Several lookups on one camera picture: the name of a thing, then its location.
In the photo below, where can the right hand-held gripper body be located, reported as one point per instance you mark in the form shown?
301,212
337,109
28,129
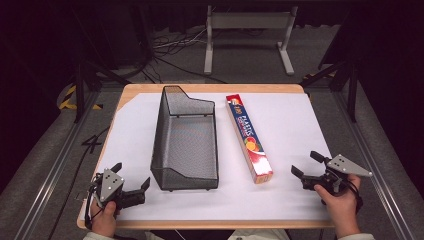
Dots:
346,166

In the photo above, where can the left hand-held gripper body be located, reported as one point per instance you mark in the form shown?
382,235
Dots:
110,185

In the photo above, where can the red plastic wrap box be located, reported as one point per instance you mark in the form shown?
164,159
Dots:
248,136

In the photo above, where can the person's left hand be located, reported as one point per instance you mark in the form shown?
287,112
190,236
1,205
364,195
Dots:
104,220

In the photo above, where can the person's right hand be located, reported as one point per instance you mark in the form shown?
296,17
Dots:
345,210

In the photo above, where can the person's light trousers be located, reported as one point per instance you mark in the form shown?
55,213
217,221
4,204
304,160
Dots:
260,235

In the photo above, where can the black tripod stand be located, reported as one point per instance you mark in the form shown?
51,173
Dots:
79,83
351,90

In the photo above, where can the yellow black hazard tape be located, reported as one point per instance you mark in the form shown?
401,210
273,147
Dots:
66,100

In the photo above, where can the grey metal stand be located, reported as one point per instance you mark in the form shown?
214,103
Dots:
248,20

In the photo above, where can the aluminium floor rail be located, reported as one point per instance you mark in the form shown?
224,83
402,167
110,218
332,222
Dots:
56,160
370,156

